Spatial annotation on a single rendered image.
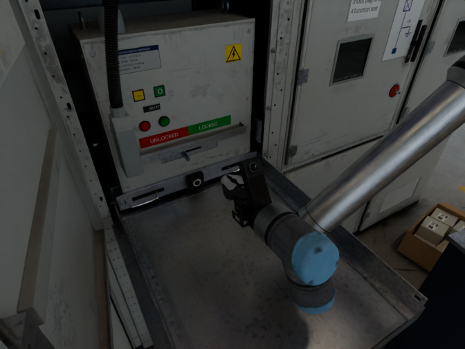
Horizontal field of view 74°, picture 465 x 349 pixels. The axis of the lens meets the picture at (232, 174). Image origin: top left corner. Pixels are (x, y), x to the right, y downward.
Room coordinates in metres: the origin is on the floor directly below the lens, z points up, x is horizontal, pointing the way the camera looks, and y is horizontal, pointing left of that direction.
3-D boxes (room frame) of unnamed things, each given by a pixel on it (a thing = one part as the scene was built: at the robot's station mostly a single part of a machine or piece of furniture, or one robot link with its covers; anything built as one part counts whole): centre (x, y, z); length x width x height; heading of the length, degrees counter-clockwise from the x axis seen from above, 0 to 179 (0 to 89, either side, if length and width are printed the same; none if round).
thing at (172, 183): (0.89, 0.15, 0.89); 0.54 x 0.05 x 0.06; 120
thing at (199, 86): (0.88, 0.14, 1.15); 0.48 x 0.01 x 0.48; 120
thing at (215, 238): (0.55, -0.05, 0.82); 0.68 x 0.62 x 0.06; 30
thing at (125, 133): (0.71, 0.29, 1.14); 0.08 x 0.05 x 0.17; 30
